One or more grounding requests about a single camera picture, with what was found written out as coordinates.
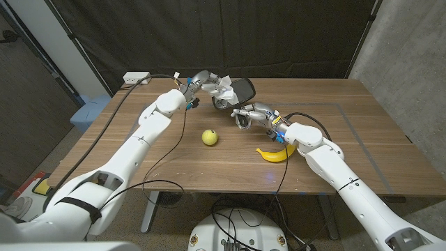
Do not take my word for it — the white power strip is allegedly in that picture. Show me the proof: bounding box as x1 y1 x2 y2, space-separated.
122 71 153 85

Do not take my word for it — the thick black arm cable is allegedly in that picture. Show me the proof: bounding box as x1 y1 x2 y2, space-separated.
284 111 339 251
42 73 179 214

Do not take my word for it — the thin black left wrist cable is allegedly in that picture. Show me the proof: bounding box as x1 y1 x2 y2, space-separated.
100 107 187 211

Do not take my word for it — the yellow and black floor item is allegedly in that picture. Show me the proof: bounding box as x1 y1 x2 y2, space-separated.
31 177 53 197

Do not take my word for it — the black round fan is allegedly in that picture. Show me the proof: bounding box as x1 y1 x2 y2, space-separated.
158 191 184 207

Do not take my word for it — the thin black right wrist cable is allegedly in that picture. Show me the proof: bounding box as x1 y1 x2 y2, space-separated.
273 144 290 197

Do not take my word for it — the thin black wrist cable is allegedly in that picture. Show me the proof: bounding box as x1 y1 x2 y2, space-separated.
100 107 187 211
273 144 290 197

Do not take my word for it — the light blue bin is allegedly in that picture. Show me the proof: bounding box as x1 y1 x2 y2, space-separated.
69 93 112 133

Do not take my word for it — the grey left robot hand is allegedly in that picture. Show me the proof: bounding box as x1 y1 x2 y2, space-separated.
180 69 241 111

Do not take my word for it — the red floor item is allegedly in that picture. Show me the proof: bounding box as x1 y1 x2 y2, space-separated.
13 170 46 198

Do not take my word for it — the black backdrop stand pole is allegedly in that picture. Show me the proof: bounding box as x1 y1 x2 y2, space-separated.
45 0 114 98
344 0 383 79

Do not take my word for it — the yellow lemon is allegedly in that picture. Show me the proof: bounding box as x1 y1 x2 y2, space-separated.
201 129 219 146

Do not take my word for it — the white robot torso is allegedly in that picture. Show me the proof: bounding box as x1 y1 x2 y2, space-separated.
187 208 289 251

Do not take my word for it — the black hand mirror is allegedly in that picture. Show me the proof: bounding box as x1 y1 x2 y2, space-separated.
211 77 257 130

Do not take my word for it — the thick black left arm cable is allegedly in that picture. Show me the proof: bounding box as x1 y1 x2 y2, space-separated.
42 73 179 214

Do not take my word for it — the black torso cable bundle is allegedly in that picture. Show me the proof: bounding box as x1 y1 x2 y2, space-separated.
210 195 314 251

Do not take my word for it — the white paper towel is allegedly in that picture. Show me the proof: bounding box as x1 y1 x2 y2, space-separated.
205 75 236 105

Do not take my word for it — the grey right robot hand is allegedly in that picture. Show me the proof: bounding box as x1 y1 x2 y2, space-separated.
230 102 290 144

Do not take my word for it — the yellow banana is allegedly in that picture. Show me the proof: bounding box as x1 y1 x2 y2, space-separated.
256 143 297 163

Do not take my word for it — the grey table leg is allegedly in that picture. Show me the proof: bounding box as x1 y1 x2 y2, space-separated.
141 190 161 234
316 194 341 241

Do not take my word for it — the black door handle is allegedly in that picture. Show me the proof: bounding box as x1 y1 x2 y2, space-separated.
0 29 18 45

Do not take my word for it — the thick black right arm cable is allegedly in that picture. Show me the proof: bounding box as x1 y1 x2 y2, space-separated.
284 111 339 251

